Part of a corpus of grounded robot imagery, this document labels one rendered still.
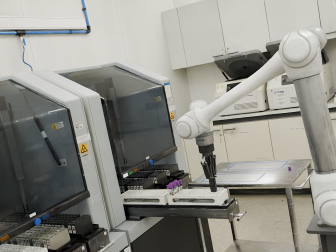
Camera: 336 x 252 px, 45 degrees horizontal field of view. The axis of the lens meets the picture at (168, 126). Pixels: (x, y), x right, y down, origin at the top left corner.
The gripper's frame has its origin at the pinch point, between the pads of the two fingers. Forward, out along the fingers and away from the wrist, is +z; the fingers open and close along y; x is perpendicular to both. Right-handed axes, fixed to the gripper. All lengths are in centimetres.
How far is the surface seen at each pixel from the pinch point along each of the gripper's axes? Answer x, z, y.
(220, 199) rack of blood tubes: 4.8, 5.9, 4.1
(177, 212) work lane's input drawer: -18.7, 11.8, 6.8
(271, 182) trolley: 20.1, 8.3, -26.2
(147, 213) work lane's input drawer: -37.3, 12.8, 6.7
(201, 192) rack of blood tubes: -6.9, 3.9, 0.7
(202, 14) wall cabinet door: -110, -114, -258
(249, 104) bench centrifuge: -62, -9, -230
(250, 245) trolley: -13, 62, -62
